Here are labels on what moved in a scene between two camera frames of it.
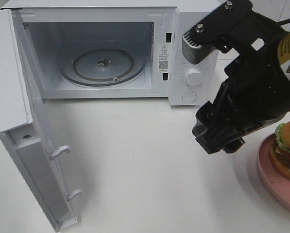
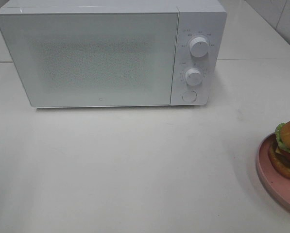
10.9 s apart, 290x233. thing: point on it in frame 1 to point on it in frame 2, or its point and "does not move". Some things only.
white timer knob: [193, 76] does not move
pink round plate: [286, 191] does not move
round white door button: [189, 96] does not move
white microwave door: [23, 121] to [93, 59]
